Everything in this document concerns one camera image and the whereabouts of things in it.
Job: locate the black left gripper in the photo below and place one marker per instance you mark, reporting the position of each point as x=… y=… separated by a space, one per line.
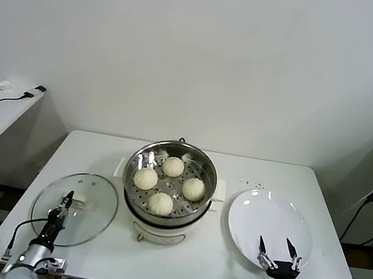
x=53 y=228

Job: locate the round glass pot lid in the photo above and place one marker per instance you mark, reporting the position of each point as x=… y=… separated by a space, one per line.
x=97 y=203

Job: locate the white steamed baozi bun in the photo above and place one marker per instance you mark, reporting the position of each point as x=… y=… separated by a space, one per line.
x=160 y=203
x=146 y=178
x=173 y=166
x=194 y=188

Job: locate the stainless steel perforated steamer pot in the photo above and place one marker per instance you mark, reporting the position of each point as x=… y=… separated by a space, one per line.
x=144 y=154

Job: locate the round white plate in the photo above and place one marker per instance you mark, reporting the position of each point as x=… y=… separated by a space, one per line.
x=251 y=222

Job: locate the cream electric cooker base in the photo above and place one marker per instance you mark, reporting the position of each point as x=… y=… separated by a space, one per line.
x=160 y=233

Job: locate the small white case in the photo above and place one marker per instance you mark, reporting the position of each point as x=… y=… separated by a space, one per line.
x=4 y=84

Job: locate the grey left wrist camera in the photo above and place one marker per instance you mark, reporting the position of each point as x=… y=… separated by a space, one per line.
x=54 y=265

